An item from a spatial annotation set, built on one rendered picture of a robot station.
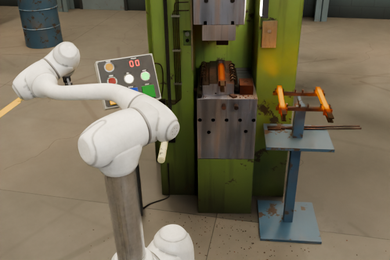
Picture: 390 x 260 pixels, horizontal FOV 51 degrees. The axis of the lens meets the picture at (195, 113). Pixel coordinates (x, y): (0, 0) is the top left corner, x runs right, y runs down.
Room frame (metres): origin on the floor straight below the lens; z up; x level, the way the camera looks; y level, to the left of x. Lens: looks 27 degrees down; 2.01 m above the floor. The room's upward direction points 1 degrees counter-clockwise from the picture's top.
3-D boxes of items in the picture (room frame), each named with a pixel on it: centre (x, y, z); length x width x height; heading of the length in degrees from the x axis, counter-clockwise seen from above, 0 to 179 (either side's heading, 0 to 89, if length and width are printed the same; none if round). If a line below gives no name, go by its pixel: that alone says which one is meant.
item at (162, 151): (2.31, 0.20, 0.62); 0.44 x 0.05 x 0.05; 177
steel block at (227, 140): (2.61, -0.21, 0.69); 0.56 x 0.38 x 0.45; 177
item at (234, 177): (2.61, -0.21, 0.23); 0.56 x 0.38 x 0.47; 177
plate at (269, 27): (2.51, -0.47, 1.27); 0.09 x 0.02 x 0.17; 87
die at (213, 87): (2.60, -0.16, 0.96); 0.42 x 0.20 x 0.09; 177
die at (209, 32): (2.60, -0.16, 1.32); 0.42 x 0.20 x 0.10; 177
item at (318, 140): (2.23, -0.64, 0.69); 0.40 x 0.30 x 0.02; 84
